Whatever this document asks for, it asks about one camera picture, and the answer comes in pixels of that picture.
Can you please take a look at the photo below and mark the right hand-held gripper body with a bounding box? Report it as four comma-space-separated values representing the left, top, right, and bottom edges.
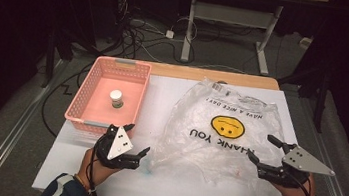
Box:
255, 140, 338, 194

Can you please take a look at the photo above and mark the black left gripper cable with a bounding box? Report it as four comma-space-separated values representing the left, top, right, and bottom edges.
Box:
83, 149, 107, 196

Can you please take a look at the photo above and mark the clear smiley plastic bag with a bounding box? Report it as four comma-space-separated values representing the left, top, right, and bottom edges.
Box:
144, 72, 293, 196

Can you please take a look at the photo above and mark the black stand leg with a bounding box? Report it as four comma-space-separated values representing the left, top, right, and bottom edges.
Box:
40, 26, 62, 90

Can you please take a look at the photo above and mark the white metal desk frame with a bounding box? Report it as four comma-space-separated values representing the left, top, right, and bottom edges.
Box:
166, 0, 331, 84

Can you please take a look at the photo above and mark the white-capped small bottle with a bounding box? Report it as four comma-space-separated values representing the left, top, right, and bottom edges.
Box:
108, 88, 126, 110

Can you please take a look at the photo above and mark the pink plastic basket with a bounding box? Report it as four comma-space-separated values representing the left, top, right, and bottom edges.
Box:
62, 52, 154, 142

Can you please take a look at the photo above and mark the black floor cable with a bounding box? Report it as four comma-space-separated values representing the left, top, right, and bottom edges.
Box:
37, 56, 95, 142

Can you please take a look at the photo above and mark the white board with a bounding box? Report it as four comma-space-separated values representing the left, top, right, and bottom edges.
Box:
31, 61, 314, 196

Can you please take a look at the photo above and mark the person's left hand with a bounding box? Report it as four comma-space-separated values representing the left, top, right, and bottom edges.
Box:
75, 146, 123, 195

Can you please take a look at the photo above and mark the tangle of floor cables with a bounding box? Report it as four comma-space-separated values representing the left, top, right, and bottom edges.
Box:
108, 0, 203, 68

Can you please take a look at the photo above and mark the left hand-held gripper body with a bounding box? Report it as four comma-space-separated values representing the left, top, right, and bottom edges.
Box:
91, 122, 145, 173

